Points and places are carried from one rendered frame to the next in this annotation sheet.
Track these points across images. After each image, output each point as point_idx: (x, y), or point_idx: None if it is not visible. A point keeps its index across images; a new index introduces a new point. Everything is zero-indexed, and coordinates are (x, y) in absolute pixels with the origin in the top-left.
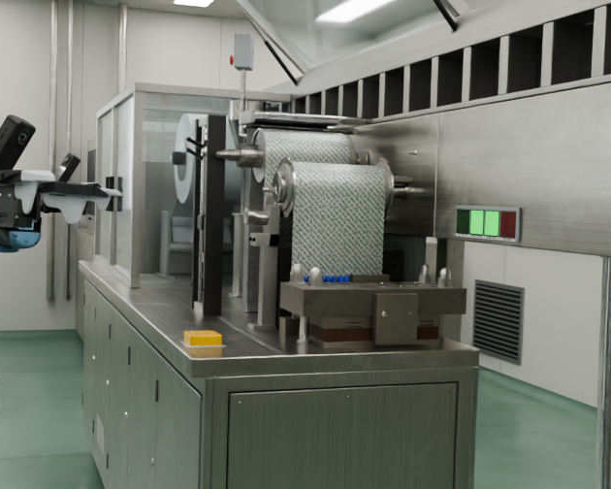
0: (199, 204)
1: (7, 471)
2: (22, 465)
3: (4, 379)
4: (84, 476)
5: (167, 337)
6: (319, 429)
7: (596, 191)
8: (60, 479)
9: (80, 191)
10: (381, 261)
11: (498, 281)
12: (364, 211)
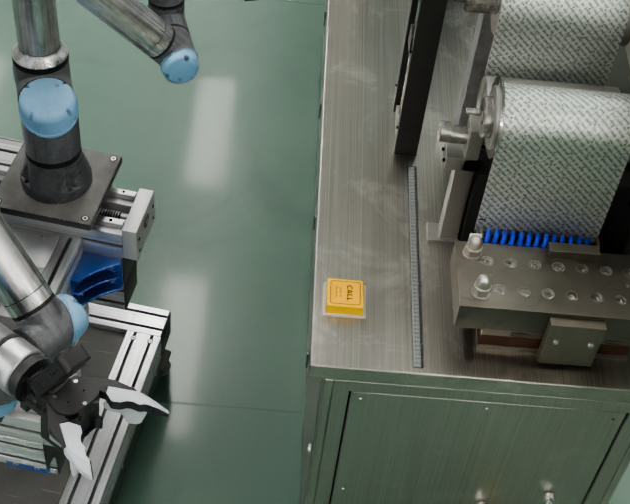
0: (418, 1)
1: (231, 25)
2: (250, 16)
3: None
4: (313, 59)
5: (316, 258)
6: (447, 425)
7: None
8: (285, 59)
9: (139, 409)
10: (602, 221)
11: None
12: (592, 172)
